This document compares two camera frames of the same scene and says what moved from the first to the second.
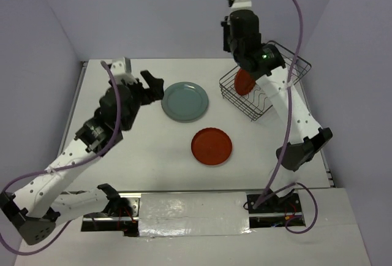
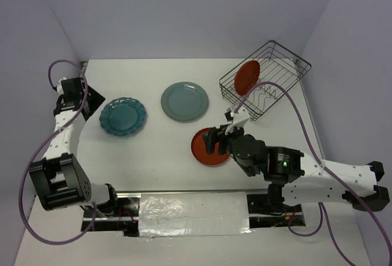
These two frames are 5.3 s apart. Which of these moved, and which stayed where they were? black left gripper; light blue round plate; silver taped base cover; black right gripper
Moved: black right gripper; black left gripper
Stayed: light blue round plate; silver taped base cover
